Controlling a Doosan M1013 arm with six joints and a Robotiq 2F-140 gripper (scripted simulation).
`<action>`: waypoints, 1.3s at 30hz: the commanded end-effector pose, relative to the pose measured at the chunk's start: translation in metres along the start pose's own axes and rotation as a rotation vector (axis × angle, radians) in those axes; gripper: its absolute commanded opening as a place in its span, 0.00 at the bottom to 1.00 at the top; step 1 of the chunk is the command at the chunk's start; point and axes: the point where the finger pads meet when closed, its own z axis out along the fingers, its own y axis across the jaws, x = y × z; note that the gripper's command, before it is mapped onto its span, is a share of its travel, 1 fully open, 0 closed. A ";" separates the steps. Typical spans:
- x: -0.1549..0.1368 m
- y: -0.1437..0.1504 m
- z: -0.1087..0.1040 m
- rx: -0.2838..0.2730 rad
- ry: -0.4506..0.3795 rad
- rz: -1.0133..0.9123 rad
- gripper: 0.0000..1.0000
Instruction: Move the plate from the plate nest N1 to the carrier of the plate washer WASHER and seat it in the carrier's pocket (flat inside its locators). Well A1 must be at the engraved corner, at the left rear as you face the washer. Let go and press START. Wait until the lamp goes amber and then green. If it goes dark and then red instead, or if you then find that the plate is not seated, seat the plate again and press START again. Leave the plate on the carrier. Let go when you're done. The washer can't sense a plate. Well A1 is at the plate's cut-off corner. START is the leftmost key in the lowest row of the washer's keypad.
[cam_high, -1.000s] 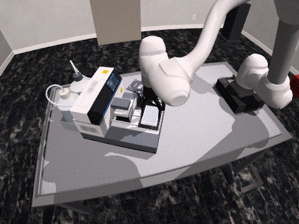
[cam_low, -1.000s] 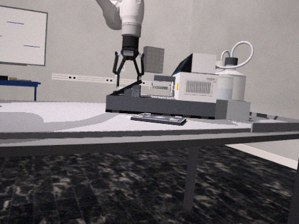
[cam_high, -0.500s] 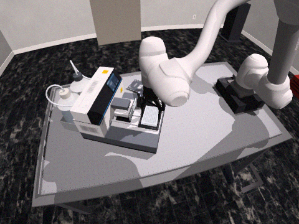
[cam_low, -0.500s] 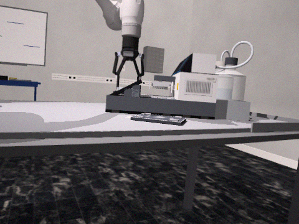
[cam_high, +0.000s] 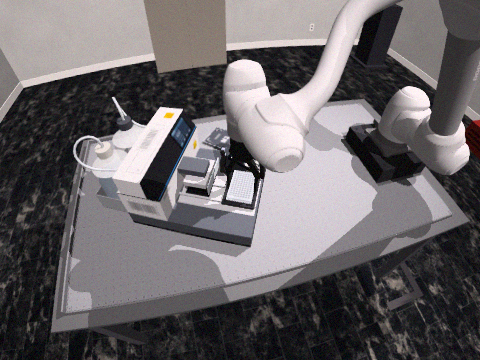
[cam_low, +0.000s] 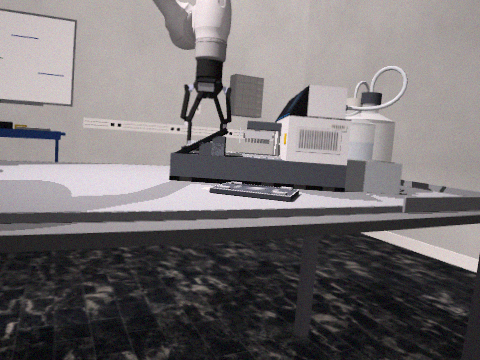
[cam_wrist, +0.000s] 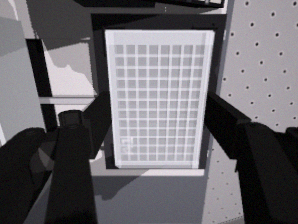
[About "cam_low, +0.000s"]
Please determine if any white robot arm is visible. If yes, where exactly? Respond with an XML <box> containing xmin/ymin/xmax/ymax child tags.
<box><xmin>153</xmin><ymin>0</ymin><xmax>232</xmax><ymax>92</ymax></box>

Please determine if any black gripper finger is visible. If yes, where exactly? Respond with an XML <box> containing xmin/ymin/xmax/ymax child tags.
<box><xmin>180</xmin><ymin>84</ymin><xmax>204</xmax><ymax>142</ymax></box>
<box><xmin>211</xmin><ymin>86</ymin><xmax>232</xmax><ymax>130</ymax></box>

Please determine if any white plastic bottle with cream cap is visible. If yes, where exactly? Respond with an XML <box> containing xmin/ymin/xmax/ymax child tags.
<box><xmin>346</xmin><ymin>98</ymin><xmax>362</xmax><ymax>118</ymax></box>

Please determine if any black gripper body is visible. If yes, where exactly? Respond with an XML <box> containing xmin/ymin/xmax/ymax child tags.
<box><xmin>193</xmin><ymin>59</ymin><xmax>223</xmax><ymax>99</ymax></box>

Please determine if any white flexible hose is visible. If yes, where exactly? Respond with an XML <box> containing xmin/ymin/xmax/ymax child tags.
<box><xmin>347</xmin><ymin>66</ymin><xmax>408</xmax><ymax>111</ymax></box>

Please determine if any white plastic bottle with black cap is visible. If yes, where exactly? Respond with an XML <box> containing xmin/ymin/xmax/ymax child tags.
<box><xmin>346</xmin><ymin>92</ymin><xmax>395</xmax><ymax>163</ymax></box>

